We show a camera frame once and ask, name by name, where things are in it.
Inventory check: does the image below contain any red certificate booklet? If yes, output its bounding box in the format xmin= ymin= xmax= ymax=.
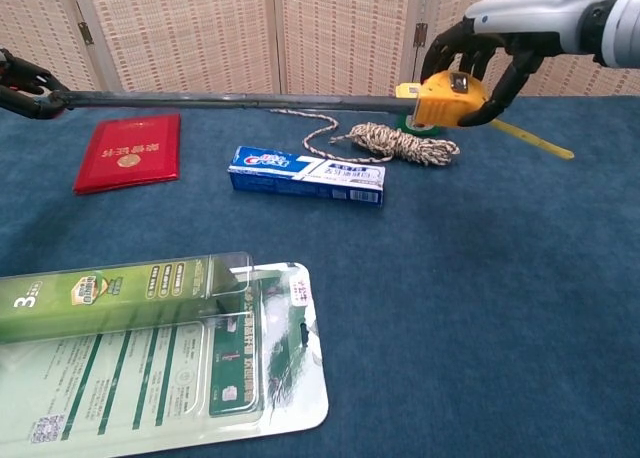
xmin=73 ymin=113 xmax=182 ymax=196

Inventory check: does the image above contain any bamboo folding screen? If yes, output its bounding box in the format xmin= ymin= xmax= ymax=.
xmin=0 ymin=0 xmax=640 ymax=99

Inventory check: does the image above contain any blue white toothpaste box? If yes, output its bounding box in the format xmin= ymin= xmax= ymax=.
xmin=227 ymin=145 xmax=387 ymax=208

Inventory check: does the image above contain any green toothbrush blister pack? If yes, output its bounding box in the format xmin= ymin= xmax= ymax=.
xmin=0 ymin=251 xmax=330 ymax=458

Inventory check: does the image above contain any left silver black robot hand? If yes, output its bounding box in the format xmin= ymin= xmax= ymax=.
xmin=0 ymin=47 xmax=71 ymax=122

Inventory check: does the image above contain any small yellow-lidded green box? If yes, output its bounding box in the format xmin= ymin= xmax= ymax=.
xmin=395 ymin=82 xmax=444 ymax=137

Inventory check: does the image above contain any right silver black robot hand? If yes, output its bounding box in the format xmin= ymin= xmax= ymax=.
xmin=419 ymin=0 xmax=609 ymax=128

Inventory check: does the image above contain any blue felt table cover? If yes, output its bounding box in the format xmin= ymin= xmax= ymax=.
xmin=0 ymin=95 xmax=640 ymax=458

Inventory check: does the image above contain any beige braided rope bundle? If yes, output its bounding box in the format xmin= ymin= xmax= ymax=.
xmin=269 ymin=108 xmax=460 ymax=168

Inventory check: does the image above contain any yellow tape measure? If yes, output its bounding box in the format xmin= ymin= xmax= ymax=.
xmin=49 ymin=70 xmax=575 ymax=160

